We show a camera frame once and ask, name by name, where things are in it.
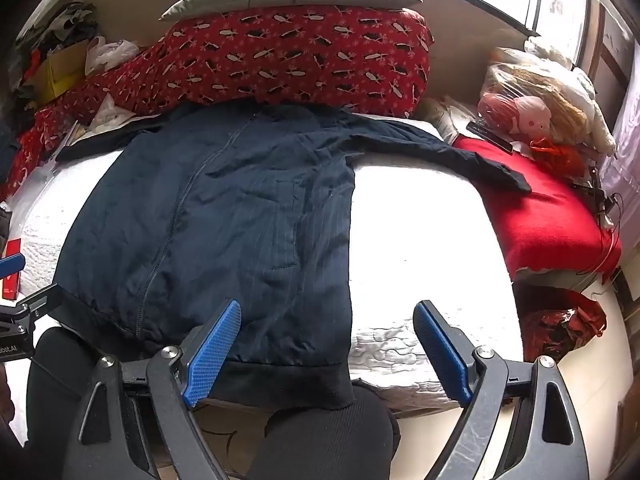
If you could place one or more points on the red penguin print blanket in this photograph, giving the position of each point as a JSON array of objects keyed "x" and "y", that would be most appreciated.
[{"x": 300, "y": 60}]

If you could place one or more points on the clear bag of beige yarn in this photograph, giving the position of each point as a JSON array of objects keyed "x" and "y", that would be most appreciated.
[{"x": 545, "y": 85}]

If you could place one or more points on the white quilted mattress cover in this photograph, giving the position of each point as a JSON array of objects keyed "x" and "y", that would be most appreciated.
[{"x": 415, "y": 235}]

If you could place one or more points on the navy blue zip jacket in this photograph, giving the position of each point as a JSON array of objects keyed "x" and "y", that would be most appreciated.
[{"x": 225, "y": 210}]

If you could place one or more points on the red foil gift bag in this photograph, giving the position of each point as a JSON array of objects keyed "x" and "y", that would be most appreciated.
[{"x": 560, "y": 322}]

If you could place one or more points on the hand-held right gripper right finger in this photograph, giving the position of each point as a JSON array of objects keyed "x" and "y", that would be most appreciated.
[{"x": 442, "y": 355}]

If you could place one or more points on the white plastic bag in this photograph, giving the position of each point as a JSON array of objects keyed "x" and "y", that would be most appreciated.
[{"x": 107, "y": 55}]

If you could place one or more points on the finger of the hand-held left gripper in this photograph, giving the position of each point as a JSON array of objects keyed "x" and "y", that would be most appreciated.
[
  {"x": 12, "y": 263},
  {"x": 42, "y": 299}
]

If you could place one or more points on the white fluffy cloth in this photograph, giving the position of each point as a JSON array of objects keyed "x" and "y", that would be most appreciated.
[{"x": 440, "y": 115}]

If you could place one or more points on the pile of dark clothes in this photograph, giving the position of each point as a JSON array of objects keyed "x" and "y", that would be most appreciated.
[{"x": 62, "y": 27}]

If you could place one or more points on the white folded quilt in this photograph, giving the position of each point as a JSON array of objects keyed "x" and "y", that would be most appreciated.
[{"x": 585, "y": 90}]

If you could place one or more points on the red crumpled bag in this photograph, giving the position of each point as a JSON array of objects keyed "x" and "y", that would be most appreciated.
[{"x": 555, "y": 155}]

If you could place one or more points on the yellow cardboard box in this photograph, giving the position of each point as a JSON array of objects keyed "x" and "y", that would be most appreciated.
[{"x": 60, "y": 72}]

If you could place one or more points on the red flat packet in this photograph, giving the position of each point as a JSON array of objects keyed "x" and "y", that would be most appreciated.
[{"x": 12, "y": 272}]

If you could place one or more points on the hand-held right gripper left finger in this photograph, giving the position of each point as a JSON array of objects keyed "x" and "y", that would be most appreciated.
[{"x": 212, "y": 355}]

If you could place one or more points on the plain red blanket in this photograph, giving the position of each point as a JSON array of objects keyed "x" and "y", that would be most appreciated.
[{"x": 540, "y": 220}]

